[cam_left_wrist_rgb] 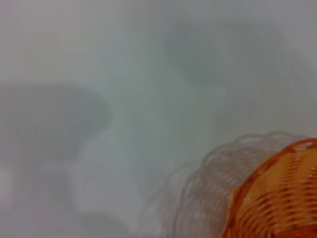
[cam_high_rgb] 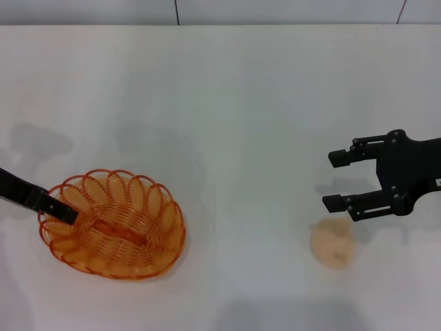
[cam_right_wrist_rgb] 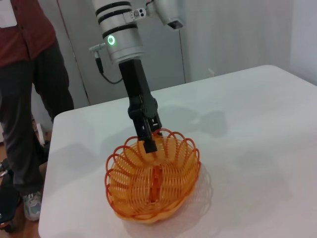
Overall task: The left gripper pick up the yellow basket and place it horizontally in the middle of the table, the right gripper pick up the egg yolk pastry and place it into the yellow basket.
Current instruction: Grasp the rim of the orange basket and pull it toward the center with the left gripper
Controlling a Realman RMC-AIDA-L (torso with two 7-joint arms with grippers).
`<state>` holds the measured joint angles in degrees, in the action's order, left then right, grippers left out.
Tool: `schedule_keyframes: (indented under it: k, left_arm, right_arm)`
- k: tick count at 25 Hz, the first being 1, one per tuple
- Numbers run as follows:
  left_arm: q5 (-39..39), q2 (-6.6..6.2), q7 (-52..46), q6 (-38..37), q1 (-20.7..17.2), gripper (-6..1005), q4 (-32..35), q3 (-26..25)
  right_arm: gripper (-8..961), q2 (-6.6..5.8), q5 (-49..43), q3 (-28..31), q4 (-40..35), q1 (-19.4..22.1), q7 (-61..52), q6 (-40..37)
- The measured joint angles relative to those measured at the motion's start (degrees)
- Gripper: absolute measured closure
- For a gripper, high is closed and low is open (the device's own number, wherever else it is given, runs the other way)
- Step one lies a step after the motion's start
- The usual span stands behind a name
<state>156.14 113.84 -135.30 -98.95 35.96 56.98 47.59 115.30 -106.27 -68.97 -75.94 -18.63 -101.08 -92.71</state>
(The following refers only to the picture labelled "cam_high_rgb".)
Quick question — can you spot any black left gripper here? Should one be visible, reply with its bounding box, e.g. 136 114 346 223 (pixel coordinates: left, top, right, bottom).
0 167 79 227

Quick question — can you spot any pale beige bread bun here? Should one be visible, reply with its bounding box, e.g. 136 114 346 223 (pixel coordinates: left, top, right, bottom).
309 217 356 272

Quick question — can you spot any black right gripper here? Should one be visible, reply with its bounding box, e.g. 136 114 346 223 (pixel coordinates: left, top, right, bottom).
322 129 441 222

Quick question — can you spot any orange wire basket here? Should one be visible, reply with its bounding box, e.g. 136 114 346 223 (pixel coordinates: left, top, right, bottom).
38 168 187 282

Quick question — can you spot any white tablecloth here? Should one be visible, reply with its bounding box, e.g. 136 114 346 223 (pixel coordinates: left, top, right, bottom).
0 23 441 331

